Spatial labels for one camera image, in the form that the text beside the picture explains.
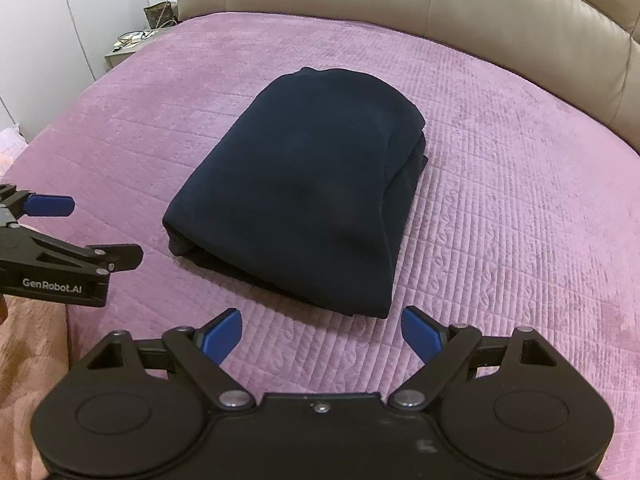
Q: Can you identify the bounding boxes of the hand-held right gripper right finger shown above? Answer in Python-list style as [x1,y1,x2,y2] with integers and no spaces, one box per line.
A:
[387,306,556,411]

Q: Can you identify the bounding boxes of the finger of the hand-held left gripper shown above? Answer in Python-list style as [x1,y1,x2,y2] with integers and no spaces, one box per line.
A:
[25,194,76,218]
[22,237,144,273]

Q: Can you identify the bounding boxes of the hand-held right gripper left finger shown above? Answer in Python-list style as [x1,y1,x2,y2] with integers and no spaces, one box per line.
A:
[92,308,253,411]

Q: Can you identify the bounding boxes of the navy hoodie with white stripes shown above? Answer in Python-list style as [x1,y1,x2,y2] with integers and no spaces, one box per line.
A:
[162,66,429,320]

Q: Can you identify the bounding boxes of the pink quilted bedspread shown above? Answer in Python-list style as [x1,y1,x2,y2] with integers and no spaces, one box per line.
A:
[0,10,640,480]

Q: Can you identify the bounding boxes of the white nightstand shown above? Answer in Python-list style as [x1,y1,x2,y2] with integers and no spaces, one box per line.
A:
[104,27,168,72]

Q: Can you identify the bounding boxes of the white wardrobe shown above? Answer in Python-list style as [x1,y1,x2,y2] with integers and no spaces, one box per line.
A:
[0,0,179,137]

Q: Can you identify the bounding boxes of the brown patterned bag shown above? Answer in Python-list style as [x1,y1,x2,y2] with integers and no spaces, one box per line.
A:
[144,2,179,29]

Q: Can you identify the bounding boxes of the beige leather headboard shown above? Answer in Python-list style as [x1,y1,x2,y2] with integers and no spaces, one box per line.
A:
[177,0,640,147]

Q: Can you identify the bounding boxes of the tangled white cables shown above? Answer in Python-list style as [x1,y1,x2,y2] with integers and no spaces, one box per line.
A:
[112,30,157,52]

